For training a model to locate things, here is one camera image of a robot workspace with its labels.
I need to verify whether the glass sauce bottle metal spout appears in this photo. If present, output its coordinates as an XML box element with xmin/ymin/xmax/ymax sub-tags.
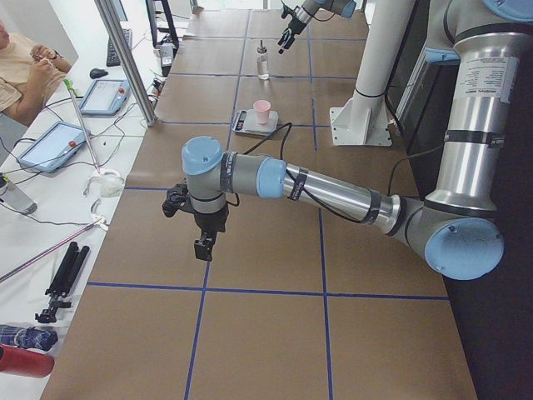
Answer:
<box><xmin>256</xmin><ymin>40</ymin><xmax>270</xmax><ymax>80</ymax></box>

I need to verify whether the black keyboard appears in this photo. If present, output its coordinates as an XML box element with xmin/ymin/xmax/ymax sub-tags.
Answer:
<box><xmin>106</xmin><ymin>27</ymin><xmax>133</xmax><ymax>68</ymax></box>

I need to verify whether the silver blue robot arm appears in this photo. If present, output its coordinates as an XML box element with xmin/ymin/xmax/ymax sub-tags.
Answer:
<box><xmin>277</xmin><ymin>0</ymin><xmax>356</xmax><ymax>54</ymax></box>
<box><xmin>162</xmin><ymin>1</ymin><xmax>532</xmax><ymax>280</ymax></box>

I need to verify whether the black folded tripod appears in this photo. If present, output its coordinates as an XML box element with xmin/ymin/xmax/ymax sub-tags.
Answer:
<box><xmin>35</xmin><ymin>242</ymin><xmax>90</xmax><ymax>323</ymax></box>

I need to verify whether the seated person beige shirt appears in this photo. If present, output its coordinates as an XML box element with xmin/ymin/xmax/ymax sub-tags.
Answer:
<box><xmin>1</xmin><ymin>25</ymin><xmax>72</xmax><ymax>127</ymax></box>

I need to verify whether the silver digital kitchen scale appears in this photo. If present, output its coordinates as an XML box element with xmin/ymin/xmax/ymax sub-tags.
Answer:
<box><xmin>232</xmin><ymin>109</ymin><xmax>279</xmax><ymax>137</ymax></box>

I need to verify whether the aluminium frame post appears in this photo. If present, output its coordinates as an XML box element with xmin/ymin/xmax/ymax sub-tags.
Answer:
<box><xmin>94</xmin><ymin>0</ymin><xmax>157</xmax><ymax>127</ymax></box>

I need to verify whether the black computer mouse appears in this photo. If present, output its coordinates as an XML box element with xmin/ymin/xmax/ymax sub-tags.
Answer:
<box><xmin>89</xmin><ymin>67</ymin><xmax>108</xmax><ymax>79</ymax></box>

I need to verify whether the pink handled reacher grabber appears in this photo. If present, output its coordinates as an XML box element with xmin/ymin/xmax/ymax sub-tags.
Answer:
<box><xmin>1</xmin><ymin>198</ymin><xmax>108</xmax><ymax>283</ymax></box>

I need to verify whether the pink plastic cup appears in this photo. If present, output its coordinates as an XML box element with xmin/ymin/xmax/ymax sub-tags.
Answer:
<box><xmin>252</xmin><ymin>99</ymin><xmax>271</xmax><ymax>125</ymax></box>

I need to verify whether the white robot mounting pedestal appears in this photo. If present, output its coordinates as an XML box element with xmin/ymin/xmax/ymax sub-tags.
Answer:
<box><xmin>330</xmin><ymin>0</ymin><xmax>416</xmax><ymax>147</ymax></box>

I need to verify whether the far blue teach pendant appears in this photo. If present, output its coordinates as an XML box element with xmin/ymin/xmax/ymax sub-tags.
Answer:
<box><xmin>80</xmin><ymin>79</ymin><xmax>130</xmax><ymax>116</ymax></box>

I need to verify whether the near blue teach pendant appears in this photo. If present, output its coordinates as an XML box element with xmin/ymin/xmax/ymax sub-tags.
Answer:
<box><xmin>17</xmin><ymin>122</ymin><xmax>86</xmax><ymax>173</ymax></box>

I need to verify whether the blue teach pendant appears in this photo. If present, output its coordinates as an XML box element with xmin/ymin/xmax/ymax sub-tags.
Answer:
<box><xmin>17</xmin><ymin>122</ymin><xmax>86</xmax><ymax>173</ymax></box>
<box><xmin>80</xmin><ymin>79</ymin><xmax>130</xmax><ymax>116</ymax></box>

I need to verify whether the green handled reacher grabber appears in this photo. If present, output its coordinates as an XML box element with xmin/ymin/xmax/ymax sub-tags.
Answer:
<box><xmin>63</xmin><ymin>78</ymin><xmax>124</xmax><ymax>183</ymax></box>

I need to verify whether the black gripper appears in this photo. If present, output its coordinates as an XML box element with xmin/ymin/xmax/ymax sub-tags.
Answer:
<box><xmin>194</xmin><ymin>207</ymin><xmax>229</xmax><ymax>262</ymax></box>
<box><xmin>277</xmin><ymin>8</ymin><xmax>311</xmax><ymax>54</ymax></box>

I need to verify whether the red water bottle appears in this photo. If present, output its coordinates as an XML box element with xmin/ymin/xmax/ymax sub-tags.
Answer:
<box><xmin>1</xmin><ymin>345</ymin><xmax>55</xmax><ymax>378</ymax></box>

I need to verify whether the clear water bottle green lid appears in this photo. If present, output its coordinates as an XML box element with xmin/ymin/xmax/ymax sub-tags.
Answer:
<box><xmin>1</xmin><ymin>173</ymin><xmax>37</xmax><ymax>215</ymax></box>

